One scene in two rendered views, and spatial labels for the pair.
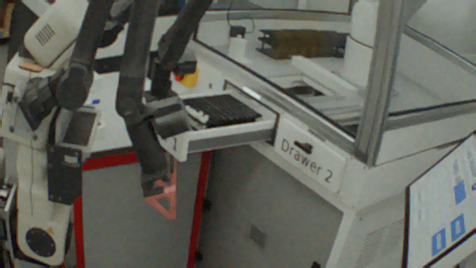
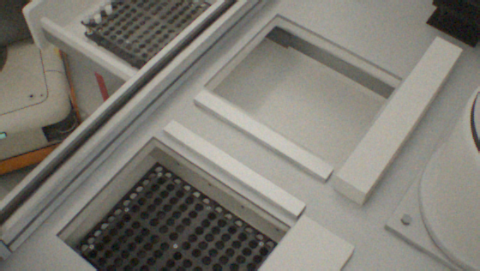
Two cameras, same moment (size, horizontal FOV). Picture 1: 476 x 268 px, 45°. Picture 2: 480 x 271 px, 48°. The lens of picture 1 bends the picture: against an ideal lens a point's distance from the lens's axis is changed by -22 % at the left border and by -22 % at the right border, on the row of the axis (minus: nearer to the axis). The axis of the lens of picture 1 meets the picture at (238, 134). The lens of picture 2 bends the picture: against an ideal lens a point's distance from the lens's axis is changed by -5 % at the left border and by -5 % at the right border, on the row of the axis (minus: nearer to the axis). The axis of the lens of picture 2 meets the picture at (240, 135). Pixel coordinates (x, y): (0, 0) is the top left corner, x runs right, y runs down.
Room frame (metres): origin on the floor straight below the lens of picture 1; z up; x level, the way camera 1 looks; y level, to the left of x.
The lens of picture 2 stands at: (2.05, -0.69, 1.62)
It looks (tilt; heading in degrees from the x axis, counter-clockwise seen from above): 56 degrees down; 79
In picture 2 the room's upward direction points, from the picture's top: 1 degrees counter-clockwise
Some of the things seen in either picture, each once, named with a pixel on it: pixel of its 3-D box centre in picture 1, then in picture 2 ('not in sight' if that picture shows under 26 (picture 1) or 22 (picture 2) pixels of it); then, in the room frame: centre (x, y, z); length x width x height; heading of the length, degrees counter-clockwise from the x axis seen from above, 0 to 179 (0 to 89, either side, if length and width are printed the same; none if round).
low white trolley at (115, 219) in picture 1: (102, 194); not in sight; (2.25, 0.48, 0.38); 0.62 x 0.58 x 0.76; 41
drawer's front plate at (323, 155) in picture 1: (310, 154); not in sight; (1.89, -0.22, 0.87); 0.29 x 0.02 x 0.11; 41
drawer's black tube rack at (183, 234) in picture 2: not in sight; (177, 255); (2.02, -0.37, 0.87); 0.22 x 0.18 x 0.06; 131
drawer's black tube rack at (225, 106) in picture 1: (214, 116); not in sight; (2.05, 0.08, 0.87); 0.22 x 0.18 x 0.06; 131
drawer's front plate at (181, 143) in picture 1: (160, 123); not in sight; (1.92, 0.23, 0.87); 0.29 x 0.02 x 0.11; 41
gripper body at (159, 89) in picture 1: (159, 87); not in sight; (1.87, 0.24, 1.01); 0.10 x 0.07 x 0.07; 130
